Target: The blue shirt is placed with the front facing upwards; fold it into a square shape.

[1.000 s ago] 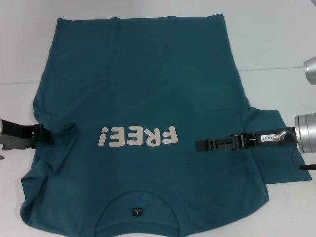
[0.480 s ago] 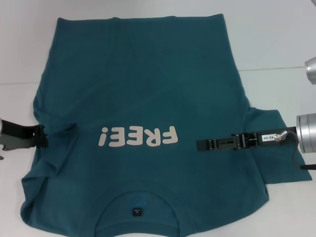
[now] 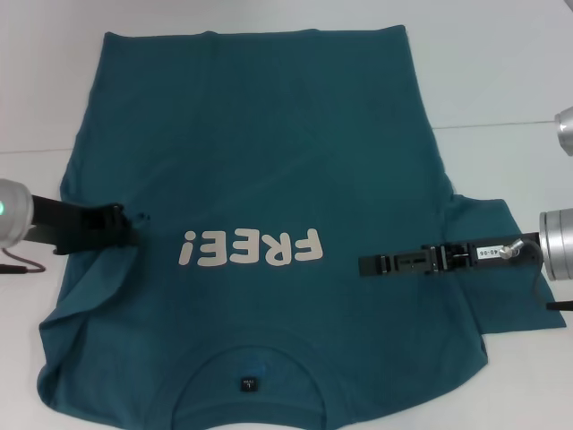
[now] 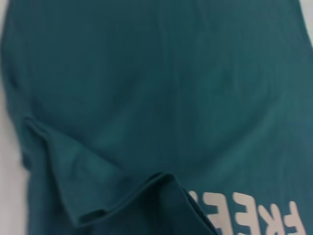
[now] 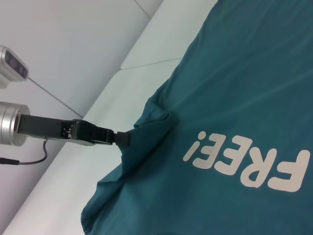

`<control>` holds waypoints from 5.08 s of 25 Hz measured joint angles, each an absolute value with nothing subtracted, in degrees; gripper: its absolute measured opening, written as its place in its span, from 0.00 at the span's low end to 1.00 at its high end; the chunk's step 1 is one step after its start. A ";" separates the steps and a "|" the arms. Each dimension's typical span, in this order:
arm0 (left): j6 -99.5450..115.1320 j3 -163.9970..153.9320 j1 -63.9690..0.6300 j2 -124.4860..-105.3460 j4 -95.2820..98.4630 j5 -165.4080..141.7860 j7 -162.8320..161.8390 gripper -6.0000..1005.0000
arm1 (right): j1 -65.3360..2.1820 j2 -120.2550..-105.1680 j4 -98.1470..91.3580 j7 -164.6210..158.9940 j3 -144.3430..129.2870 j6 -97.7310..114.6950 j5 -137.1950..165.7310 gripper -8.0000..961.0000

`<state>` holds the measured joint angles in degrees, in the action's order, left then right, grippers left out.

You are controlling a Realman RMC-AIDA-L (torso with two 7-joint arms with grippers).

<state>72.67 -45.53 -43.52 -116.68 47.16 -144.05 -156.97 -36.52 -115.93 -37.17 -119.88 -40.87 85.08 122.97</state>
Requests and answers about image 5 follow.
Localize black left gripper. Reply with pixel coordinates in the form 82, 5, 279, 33
20, 114, 132, 148

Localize teal blue FREE! t-shirt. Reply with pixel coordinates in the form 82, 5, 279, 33
80, 0, 313, 235

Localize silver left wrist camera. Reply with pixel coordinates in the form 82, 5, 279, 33
0, 45, 29, 89

